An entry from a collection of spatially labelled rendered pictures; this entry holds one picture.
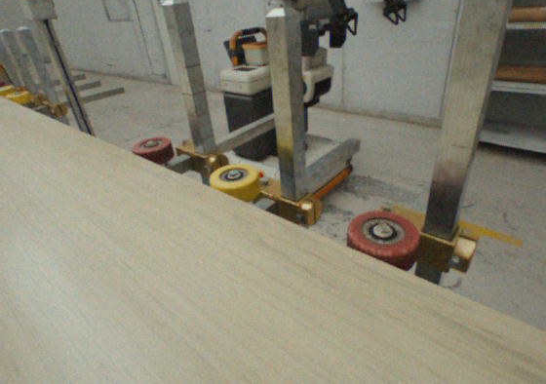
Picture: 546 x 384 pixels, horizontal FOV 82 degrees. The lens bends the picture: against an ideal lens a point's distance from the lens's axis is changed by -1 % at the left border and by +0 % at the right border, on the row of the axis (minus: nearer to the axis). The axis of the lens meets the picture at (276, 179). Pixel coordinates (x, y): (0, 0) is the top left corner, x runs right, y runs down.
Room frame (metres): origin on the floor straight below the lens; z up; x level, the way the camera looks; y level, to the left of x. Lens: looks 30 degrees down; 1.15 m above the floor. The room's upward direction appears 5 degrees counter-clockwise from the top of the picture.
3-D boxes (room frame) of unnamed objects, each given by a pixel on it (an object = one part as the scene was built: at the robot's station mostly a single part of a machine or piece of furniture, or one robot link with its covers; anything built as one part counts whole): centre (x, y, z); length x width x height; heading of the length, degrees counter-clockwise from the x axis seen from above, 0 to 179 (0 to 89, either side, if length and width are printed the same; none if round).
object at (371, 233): (0.28, -0.12, 0.85); 0.08 x 0.08 x 0.11
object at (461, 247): (0.35, -0.20, 0.83); 0.14 x 0.06 x 0.05; 47
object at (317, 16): (1.73, -0.30, 0.99); 0.28 x 0.16 x 0.22; 137
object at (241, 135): (0.77, 0.12, 0.83); 0.43 x 0.03 x 0.04; 137
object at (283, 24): (0.50, -0.03, 0.90); 0.04 x 0.04 x 0.48; 47
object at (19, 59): (1.52, 1.07, 0.89); 0.04 x 0.04 x 0.48; 47
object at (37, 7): (1.17, 0.70, 1.18); 0.07 x 0.07 x 0.08; 47
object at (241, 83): (1.99, -0.02, 0.59); 0.55 x 0.34 x 0.83; 137
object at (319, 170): (0.60, -0.07, 0.80); 0.43 x 0.03 x 0.04; 137
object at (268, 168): (1.92, -0.09, 0.16); 0.67 x 0.64 x 0.25; 47
